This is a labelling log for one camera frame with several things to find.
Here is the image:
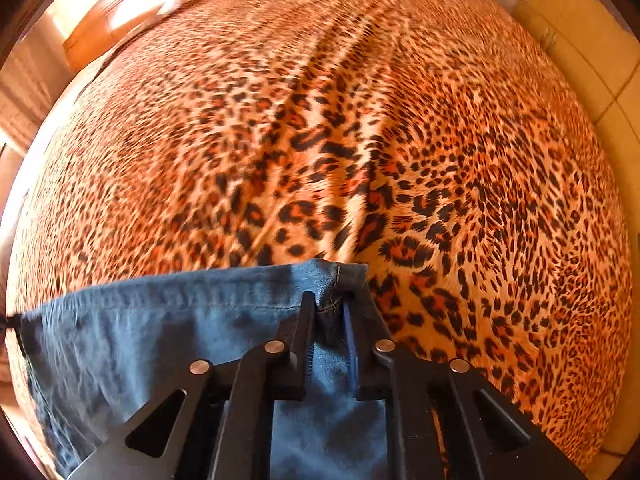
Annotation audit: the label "leopard print bedspread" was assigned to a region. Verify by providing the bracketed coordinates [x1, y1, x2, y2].
[6, 0, 632, 467]

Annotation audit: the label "beige wooden wardrobe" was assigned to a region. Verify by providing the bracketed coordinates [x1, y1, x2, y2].
[508, 0, 640, 480]

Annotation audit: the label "wooden headboard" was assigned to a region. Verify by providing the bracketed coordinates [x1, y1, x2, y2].
[63, 0, 176, 72]

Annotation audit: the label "blue denim pants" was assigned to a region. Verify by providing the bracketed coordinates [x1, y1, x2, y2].
[17, 259, 387, 479]

